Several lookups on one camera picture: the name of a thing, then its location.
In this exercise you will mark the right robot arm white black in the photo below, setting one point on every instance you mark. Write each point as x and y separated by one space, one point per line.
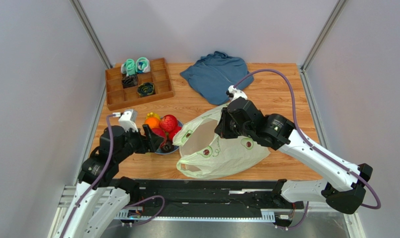
343 185

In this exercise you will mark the aluminium frame post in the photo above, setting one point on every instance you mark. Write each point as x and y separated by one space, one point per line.
85 21
330 22

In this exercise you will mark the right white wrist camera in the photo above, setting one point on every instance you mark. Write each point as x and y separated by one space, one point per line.
234 93

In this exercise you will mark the yellow banana left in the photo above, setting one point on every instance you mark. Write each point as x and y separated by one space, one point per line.
150 115

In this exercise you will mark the right aluminium frame post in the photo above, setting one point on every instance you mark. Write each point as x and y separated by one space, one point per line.
330 22

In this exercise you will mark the shiny red apple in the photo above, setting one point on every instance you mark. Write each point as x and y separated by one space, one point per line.
174 132
160 132

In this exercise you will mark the blue folded hoodie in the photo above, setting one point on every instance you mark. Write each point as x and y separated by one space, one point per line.
212 75

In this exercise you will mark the green white sock roll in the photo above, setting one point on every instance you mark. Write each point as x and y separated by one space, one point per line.
128 67

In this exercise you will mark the wooden compartment tray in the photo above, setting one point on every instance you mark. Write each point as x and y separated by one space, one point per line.
119 98

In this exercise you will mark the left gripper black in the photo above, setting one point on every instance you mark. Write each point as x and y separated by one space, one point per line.
155 140

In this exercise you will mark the orange fruit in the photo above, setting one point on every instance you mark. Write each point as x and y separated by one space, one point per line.
153 122

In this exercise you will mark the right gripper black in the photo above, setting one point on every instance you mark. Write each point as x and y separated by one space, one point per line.
224 122

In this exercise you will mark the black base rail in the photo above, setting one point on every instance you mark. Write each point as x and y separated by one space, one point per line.
210 198

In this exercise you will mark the yellow banana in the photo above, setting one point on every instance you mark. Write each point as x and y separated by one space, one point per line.
150 115
155 115

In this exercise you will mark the left aluminium frame post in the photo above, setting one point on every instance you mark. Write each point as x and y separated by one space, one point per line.
85 21

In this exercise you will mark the black sock roll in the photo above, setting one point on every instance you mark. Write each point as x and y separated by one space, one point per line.
130 81

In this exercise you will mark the dark green yellow sock roll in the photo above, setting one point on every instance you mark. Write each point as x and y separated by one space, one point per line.
146 89

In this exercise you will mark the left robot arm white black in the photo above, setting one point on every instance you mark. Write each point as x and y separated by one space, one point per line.
98 196

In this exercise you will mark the teal blue sock roll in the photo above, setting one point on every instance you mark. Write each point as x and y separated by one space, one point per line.
143 65

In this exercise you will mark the cracked red apple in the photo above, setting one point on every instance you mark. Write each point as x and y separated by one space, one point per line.
168 123

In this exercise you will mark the pale green plastic bag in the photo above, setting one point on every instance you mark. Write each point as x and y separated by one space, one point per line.
204 155

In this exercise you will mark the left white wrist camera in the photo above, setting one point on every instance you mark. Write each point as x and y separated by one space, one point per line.
127 120

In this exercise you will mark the yellow banana right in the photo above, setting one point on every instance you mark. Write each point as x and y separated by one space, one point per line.
155 115

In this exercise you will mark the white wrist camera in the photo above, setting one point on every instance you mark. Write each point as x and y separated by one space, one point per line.
127 120
234 93

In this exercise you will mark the blue plate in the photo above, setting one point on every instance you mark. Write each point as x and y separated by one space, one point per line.
164 141

